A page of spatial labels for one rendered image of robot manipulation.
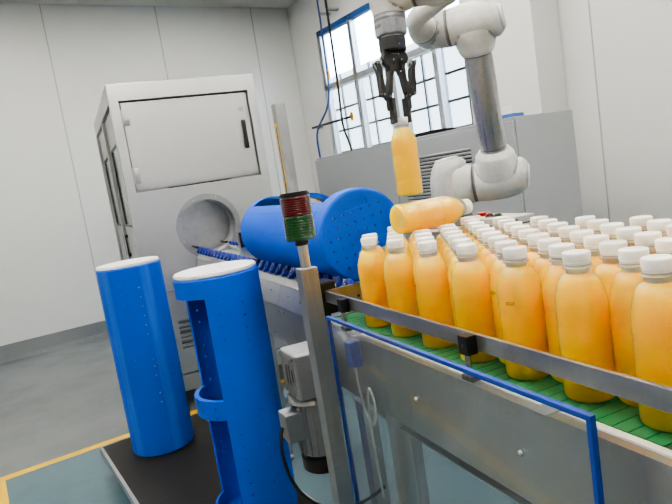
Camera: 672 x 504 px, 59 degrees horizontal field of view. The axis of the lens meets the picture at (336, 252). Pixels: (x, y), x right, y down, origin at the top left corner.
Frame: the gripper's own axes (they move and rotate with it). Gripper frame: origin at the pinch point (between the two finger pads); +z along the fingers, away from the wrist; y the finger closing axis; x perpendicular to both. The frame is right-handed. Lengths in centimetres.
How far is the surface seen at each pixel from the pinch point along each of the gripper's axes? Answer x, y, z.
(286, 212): 32, 48, 24
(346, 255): -13.2, 16.0, 39.2
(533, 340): 72, 22, 49
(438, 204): 23.2, 5.7, 26.8
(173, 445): -129, 63, 124
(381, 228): -13.3, 3.3, 32.8
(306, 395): 10, 42, 70
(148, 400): -129, 71, 101
